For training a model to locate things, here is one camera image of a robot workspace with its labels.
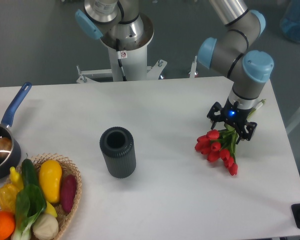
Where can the yellow bell pepper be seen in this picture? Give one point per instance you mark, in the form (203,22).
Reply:
(8,196)

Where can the green bok choy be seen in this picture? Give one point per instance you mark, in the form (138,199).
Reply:
(30,203)

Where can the dark green cucumber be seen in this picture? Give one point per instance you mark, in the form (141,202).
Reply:
(29,173)

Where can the small yellow pepper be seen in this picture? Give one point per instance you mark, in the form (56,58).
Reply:
(16,178)

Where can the brown bun in saucepan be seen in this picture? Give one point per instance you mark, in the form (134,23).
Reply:
(5,147)

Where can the yellow banana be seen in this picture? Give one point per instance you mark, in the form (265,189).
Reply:
(50,209)

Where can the red tulip bouquet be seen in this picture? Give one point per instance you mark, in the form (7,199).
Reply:
(220,144)

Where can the purple sweet potato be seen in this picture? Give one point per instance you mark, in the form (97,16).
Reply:
(67,193)

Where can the beige garlic bulb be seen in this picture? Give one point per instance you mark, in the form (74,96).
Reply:
(46,227)

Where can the woven wicker basket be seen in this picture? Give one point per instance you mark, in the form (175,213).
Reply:
(68,167)

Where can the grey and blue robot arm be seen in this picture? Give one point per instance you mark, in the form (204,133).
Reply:
(249,70)

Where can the dark grey ribbed vase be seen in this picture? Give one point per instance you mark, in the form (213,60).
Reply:
(118,149)

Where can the orange fruit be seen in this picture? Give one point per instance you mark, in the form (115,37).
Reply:
(7,224)

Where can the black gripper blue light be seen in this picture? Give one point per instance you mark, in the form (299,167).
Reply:
(234,116)

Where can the blue handled saucepan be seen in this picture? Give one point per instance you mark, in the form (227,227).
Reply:
(14,157)

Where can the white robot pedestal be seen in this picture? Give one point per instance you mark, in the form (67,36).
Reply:
(127,46)

